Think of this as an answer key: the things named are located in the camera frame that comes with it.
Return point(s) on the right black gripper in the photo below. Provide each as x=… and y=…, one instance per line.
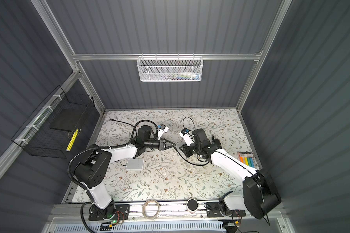
x=185, y=150

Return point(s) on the white wire mesh basket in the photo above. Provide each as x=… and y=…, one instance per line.
x=170, y=70

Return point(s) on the clear tape roll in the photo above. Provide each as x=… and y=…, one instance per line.
x=151, y=209

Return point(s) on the white network switch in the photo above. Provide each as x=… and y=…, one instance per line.
x=135, y=164

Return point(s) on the yellow green marker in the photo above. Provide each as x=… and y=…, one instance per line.
x=72, y=141

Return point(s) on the aluminium front rail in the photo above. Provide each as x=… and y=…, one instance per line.
x=169, y=211

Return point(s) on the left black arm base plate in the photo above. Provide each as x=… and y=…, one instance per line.
x=114, y=213

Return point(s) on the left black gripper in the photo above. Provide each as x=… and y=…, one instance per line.
x=163, y=143

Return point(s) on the black foam pad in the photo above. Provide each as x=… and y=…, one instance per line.
x=69, y=120

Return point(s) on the black wire basket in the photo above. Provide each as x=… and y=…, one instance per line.
x=52, y=132

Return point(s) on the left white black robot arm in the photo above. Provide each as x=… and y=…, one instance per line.
x=88, y=168

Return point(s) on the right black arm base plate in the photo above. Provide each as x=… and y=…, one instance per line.
x=217, y=209

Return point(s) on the pack of coloured markers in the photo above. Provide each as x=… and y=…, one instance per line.
x=247, y=158

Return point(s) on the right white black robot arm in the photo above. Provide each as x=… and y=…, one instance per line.
x=260, y=194

